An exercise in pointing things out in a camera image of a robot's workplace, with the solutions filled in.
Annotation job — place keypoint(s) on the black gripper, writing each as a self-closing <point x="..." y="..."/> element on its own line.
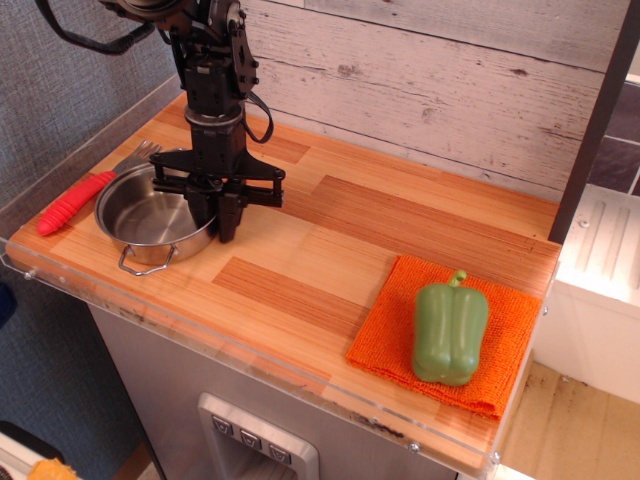
<point x="218" y="176"/>

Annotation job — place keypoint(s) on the small steel pot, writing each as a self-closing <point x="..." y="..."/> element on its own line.
<point x="151" y="229"/>

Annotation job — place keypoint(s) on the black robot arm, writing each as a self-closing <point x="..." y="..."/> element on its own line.
<point x="209" y="44"/>

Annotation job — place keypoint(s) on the orange cloth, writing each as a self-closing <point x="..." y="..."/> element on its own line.
<point x="384" y="344"/>

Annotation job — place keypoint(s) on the toy fridge dispenser panel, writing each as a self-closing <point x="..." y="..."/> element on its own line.
<point x="244" y="446"/>

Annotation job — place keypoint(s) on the green toy bell pepper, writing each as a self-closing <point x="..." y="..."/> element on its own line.
<point x="450" y="321"/>

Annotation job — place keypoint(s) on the white toy sink drainboard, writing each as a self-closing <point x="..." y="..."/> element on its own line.
<point x="601" y="251"/>

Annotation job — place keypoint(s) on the red-handled fork spatula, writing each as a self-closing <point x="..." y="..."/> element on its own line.
<point x="63" y="209"/>

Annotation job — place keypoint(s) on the dark vertical post right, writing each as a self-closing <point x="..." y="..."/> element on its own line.
<point x="604" y="107"/>

